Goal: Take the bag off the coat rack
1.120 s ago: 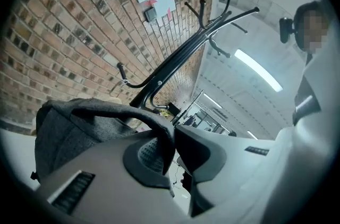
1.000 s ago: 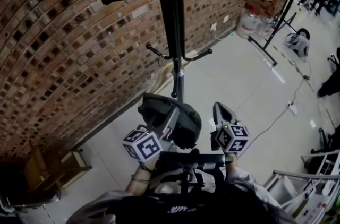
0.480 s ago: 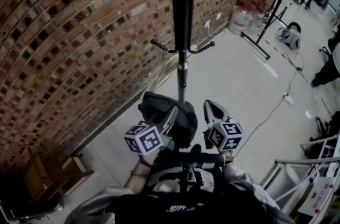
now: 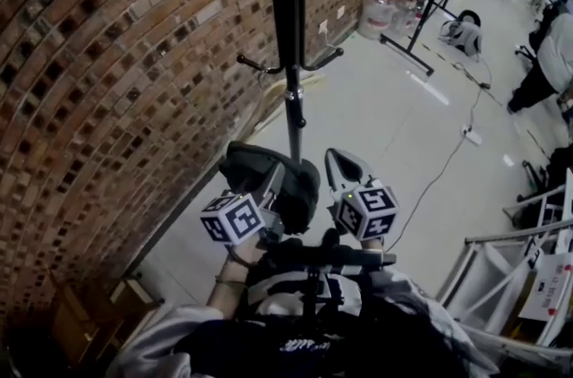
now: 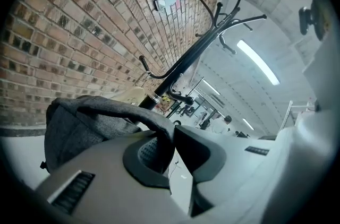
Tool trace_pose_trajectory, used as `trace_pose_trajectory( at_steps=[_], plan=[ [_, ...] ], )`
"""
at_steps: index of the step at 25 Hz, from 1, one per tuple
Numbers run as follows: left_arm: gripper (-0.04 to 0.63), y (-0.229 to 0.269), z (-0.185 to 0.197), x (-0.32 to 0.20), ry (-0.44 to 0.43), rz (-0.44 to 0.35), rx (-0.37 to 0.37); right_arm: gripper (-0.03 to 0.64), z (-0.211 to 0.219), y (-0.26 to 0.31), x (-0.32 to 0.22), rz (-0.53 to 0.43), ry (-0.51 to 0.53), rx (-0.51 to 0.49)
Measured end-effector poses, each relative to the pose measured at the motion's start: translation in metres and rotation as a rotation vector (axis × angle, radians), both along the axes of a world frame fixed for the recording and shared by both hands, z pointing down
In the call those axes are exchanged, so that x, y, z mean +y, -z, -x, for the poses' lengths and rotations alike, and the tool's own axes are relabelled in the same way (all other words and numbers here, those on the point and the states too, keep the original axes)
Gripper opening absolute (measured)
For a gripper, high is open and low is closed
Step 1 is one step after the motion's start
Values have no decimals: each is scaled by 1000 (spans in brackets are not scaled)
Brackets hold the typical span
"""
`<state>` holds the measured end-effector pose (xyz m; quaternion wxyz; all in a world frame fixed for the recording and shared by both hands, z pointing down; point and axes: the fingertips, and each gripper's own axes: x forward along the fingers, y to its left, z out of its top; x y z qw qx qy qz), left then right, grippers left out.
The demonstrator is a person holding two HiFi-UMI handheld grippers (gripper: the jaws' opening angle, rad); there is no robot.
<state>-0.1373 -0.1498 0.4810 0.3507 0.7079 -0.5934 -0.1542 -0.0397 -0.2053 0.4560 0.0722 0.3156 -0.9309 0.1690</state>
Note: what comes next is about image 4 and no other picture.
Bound black grey backpack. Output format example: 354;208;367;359
218;141;321;236

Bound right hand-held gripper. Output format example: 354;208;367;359
323;148;399;242

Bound pale wooden strips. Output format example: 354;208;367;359
249;73;327;144

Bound white power strip with cable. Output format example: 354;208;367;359
396;53;493;243

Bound black office chair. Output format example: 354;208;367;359
517;146;573;207

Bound person's left forearm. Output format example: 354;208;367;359
205;239;263;319

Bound brown wooden furniture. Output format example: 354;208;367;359
47;271;158;369

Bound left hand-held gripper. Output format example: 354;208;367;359
200;163;288;246

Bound black metal coat rack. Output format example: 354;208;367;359
192;0;391;165

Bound white metal shelving frame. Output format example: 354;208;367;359
436;169;573;350

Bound clear plastic water jug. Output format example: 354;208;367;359
357;0;399;41
393;0;423;38

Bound person's grey hooded jacket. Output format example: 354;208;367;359
107;263;500;378

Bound white sign with red marks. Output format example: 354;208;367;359
518;253;573;322

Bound white grey cable reel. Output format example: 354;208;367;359
440;8;485;56

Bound black chest mount rig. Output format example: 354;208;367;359
263;228;398;323

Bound person's right forearm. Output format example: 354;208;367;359
360;235;386;254

